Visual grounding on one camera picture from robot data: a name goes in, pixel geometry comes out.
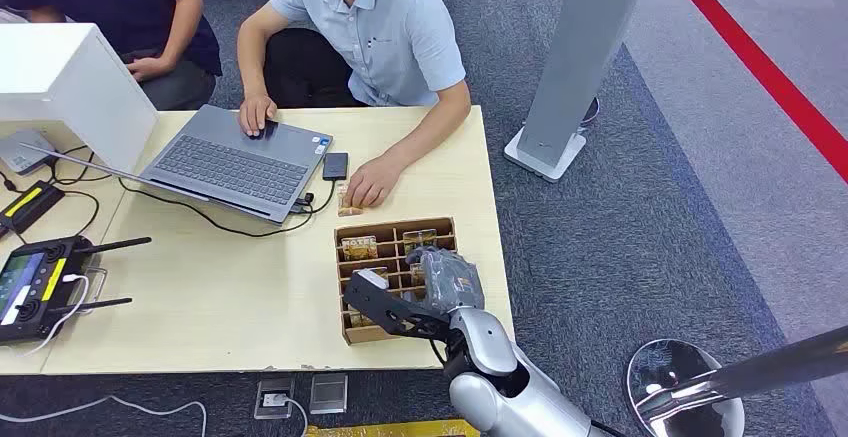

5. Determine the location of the white monitor housing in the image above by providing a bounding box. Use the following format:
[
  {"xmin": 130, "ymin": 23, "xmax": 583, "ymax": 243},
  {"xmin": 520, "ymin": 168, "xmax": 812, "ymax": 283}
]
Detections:
[{"xmin": 0, "ymin": 22, "xmax": 161, "ymax": 175}]

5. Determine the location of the long black cable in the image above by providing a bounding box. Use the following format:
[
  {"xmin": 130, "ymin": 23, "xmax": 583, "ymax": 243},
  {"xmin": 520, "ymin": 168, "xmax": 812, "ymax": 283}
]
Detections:
[{"xmin": 117, "ymin": 177, "xmax": 317, "ymax": 239}]

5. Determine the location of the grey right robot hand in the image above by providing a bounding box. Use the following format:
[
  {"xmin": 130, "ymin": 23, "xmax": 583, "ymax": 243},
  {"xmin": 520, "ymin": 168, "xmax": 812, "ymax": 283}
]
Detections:
[{"xmin": 405, "ymin": 246, "xmax": 487, "ymax": 317}]

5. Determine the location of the cardboard card organiser box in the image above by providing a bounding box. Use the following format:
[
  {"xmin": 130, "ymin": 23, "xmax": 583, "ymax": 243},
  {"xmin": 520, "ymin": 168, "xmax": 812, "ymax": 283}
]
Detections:
[{"xmin": 333, "ymin": 216, "xmax": 460, "ymax": 347}]

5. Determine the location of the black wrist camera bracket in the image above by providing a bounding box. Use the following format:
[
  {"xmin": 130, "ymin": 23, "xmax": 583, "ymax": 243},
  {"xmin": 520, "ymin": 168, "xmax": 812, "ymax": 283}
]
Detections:
[{"xmin": 341, "ymin": 270, "xmax": 460, "ymax": 344}]

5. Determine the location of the yellow floor strip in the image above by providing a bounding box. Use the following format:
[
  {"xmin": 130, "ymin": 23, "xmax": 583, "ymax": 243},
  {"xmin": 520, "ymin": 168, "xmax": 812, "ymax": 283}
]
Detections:
[{"xmin": 303, "ymin": 418, "xmax": 482, "ymax": 437}]

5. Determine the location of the thin black cable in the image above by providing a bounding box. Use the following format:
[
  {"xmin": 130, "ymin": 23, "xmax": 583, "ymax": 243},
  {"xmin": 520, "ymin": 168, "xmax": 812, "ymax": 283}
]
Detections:
[{"xmin": 43, "ymin": 145, "xmax": 114, "ymax": 238}]

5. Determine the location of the floor socket with plug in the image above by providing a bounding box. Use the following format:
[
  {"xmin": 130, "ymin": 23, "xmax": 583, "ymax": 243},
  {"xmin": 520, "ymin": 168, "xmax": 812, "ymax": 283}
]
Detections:
[{"xmin": 252, "ymin": 376, "xmax": 297, "ymax": 421}]

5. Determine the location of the grey laptop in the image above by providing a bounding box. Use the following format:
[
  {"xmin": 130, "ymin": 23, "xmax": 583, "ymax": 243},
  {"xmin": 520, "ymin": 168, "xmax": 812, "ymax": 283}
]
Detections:
[{"xmin": 18, "ymin": 103, "xmax": 335, "ymax": 226}]

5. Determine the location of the white floor cable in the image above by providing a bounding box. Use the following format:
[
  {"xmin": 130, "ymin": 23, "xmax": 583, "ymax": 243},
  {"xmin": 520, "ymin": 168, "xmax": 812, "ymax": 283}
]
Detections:
[{"xmin": 0, "ymin": 394, "xmax": 209, "ymax": 437}]

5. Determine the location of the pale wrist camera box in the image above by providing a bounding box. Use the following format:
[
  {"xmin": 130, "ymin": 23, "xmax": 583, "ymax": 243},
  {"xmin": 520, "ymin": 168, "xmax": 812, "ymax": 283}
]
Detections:
[{"xmin": 357, "ymin": 269, "xmax": 391, "ymax": 292}]

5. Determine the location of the grey kiosk stand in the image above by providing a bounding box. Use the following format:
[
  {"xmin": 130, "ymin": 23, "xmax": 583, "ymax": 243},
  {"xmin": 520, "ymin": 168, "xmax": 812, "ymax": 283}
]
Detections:
[{"xmin": 503, "ymin": 0, "xmax": 658, "ymax": 184}]

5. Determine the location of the person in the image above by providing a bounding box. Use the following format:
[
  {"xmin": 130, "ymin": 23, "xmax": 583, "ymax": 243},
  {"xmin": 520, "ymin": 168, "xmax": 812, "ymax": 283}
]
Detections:
[
  {"xmin": 0, "ymin": 0, "xmax": 224, "ymax": 113},
  {"xmin": 236, "ymin": 0, "xmax": 473, "ymax": 211}
]

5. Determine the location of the closed floor socket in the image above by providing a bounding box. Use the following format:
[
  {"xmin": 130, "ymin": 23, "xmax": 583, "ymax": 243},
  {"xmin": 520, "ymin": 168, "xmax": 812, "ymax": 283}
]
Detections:
[{"xmin": 308, "ymin": 372, "xmax": 349, "ymax": 416}]

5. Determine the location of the red barrier belt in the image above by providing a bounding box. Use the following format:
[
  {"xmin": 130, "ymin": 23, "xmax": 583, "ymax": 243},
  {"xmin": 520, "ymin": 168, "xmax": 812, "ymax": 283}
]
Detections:
[{"xmin": 655, "ymin": 0, "xmax": 848, "ymax": 185}]

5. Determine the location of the small grey box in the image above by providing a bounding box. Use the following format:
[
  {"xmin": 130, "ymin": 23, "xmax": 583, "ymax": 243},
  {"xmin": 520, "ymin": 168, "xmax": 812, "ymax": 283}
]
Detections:
[{"xmin": 0, "ymin": 129, "xmax": 58, "ymax": 176}]

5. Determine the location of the black remote controller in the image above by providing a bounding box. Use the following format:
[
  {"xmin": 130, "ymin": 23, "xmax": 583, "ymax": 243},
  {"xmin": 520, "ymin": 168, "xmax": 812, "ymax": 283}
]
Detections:
[{"xmin": 0, "ymin": 235, "xmax": 154, "ymax": 347}]

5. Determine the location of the black device with yellow label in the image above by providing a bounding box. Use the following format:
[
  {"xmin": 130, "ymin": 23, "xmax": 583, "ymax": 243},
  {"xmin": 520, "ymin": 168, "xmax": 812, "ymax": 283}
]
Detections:
[{"xmin": 0, "ymin": 180, "xmax": 66, "ymax": 237}]

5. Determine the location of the chrome stanchion post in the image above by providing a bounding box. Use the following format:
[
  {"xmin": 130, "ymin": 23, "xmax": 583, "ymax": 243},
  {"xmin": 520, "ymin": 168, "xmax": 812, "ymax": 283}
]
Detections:
[{"xmin": 625, "ymin": 324, "xmax": 848, "ymax": 437}]

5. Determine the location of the short black cable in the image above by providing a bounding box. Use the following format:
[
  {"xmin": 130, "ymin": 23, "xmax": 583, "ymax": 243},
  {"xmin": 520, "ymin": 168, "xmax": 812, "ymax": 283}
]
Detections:
[{"xmin": 294, "ymin": 179, "xmax": 338, "ymax": 217}]

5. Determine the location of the person's left hand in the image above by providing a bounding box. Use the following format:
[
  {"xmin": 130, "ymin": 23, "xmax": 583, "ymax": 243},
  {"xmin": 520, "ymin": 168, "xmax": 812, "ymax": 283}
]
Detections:
[{"xmin": 344, "ymin": 154, "xmax": 406, "ymax": 211}]

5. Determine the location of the person's right hand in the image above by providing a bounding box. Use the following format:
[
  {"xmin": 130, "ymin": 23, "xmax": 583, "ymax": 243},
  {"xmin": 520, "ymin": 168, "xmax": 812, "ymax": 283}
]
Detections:
[{"xmin": 238, "ymin": 92, "xmax": 280, "ymax": 139}]

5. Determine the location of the person's hand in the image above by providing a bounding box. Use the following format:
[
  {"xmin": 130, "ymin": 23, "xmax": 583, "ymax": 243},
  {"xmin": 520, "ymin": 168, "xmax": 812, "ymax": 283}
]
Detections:
[{"xmin": 125, "ymin": 56, "xmax": 162, "ymax": 83}]

